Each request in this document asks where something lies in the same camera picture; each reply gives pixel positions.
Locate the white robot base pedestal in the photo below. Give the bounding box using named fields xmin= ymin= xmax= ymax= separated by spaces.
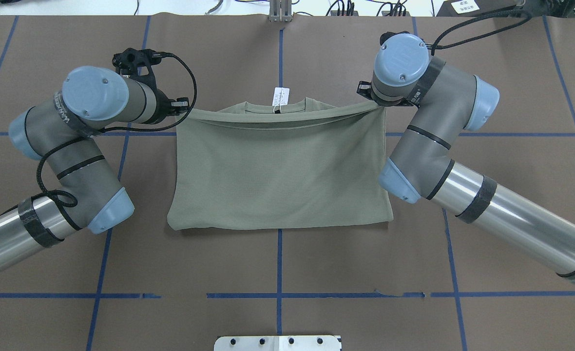
xmin=213 ymin=335 xmax=343 ymax=351

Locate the white paper hang tag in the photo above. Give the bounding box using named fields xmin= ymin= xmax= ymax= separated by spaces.
xmin=272 ymin=87 xmax=290 ymax=107

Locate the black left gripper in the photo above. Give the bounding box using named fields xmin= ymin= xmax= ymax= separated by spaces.
xmin=112 ymin=47 xmax=190 ymax=125

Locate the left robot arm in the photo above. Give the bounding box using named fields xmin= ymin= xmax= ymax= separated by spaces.
xmin=0 ymin=47 xmax=196 ymax=272

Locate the black power adapter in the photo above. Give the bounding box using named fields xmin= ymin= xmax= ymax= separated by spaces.
xmin=435 ymin=0 xmax=518 ymax=17

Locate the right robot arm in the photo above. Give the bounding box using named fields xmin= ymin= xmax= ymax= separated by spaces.
xmin=357 ymin=32 xmax=575 ymax=285

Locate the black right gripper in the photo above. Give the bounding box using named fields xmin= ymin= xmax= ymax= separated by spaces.
xmin=357 ymin=80 xmax=415 ymax=107

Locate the green long-sleeve shirt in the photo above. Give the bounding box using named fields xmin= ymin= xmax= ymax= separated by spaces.
xmin=167 ymin=98 xmax=394 ymax=230

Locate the aluminium frame post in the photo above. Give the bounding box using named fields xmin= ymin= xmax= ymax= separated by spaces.
xmin=268 ymin=0 xmax=293 ymax=23

